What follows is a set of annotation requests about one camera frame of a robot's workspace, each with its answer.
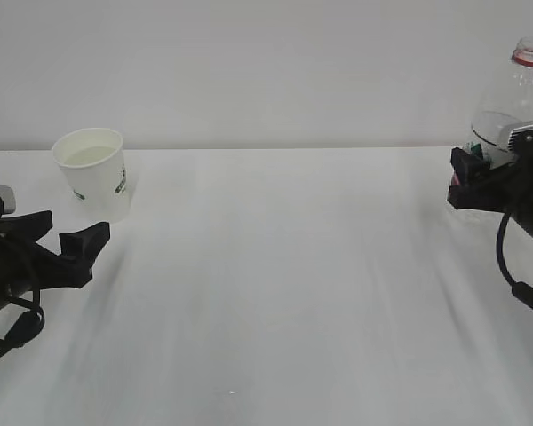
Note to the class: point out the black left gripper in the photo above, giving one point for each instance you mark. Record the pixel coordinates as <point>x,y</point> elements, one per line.
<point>24,263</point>

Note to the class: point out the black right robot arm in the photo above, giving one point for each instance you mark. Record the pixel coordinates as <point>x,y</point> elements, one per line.
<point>523,214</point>

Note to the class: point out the white paper cup green logo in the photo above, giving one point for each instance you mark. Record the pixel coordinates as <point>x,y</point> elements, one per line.
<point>92,162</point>

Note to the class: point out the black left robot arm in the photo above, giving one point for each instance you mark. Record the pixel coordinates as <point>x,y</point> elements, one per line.
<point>26,265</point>

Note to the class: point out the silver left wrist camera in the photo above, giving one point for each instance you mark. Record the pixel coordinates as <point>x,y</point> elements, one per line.
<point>7,197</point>

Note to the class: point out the clear water bottle red label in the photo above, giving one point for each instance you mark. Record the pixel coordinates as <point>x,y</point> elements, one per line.
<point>507,101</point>

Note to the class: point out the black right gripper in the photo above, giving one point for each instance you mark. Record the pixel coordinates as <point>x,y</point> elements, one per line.
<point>476,187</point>

